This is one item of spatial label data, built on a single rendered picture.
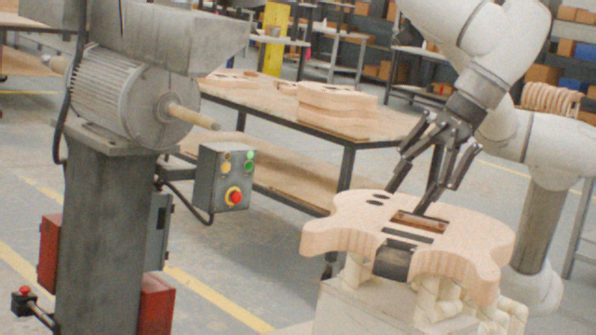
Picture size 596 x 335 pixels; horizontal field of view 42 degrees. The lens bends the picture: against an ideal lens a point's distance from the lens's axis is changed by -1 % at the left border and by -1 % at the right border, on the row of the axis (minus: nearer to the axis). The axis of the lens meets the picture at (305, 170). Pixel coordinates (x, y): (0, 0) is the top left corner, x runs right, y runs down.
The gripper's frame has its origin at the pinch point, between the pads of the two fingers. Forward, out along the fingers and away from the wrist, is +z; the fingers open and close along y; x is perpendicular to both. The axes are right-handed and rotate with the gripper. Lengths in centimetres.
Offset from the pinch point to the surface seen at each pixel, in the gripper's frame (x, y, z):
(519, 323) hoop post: -36.5, -20.3, 13.1
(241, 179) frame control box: -54, 79, 35
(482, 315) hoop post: -19.5, -18.6, 13.6
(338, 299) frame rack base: 4.0, -2.4, 24.0
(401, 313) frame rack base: 2.5, -13.8, 18.3
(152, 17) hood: 4, 84, 4
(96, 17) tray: -9, 122, 16
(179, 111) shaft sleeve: -17, 80, 23
